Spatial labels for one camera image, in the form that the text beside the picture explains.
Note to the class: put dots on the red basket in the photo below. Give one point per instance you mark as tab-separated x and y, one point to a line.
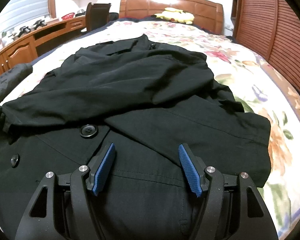
68	16

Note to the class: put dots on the black buttoned coat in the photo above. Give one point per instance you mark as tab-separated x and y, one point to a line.
140	92

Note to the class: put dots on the metal pot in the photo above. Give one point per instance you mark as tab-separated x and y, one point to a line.
80	12

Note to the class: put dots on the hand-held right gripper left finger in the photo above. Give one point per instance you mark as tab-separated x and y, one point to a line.
103	170

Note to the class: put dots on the grey window blind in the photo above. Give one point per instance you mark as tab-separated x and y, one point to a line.
27	2

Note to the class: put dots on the yellow plush toy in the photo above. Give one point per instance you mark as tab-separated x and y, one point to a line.
177	16

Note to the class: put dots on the dark wooden chair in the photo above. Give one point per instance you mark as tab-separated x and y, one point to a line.
97	15

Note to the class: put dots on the black gripper stand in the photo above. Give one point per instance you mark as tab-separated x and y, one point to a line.
39	24
23	31

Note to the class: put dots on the wooden desk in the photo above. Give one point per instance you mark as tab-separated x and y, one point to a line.
20	50

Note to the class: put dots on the wooden bed headboard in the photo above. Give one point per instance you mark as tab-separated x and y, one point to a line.
145	5

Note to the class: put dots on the floral blanket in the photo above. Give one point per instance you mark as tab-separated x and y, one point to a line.
240	62

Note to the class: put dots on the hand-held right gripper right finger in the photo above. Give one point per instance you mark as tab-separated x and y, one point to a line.
190	170

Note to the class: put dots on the dark grey cloth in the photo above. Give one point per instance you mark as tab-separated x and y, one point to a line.
10	77

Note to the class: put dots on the wooden louvered wardrobe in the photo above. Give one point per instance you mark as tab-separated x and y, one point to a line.
277	30

